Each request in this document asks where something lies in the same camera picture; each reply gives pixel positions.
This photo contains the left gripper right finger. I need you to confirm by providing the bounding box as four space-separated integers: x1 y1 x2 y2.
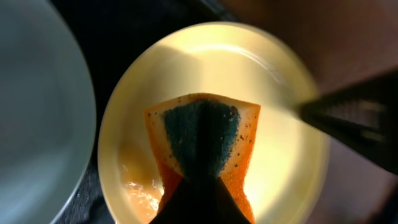
215 177 250 224

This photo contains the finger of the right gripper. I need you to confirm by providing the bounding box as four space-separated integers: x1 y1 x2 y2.
299 70 397 174

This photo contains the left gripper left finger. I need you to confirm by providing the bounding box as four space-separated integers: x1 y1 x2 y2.
150 179 193 224

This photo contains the pale yellow plate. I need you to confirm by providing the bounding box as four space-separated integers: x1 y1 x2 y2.
98 22 329 223

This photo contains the yellow green scrub sponge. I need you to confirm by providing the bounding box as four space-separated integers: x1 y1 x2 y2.
144 93 261 223

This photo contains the light blue plate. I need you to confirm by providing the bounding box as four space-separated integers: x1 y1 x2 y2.
1 1 96 223

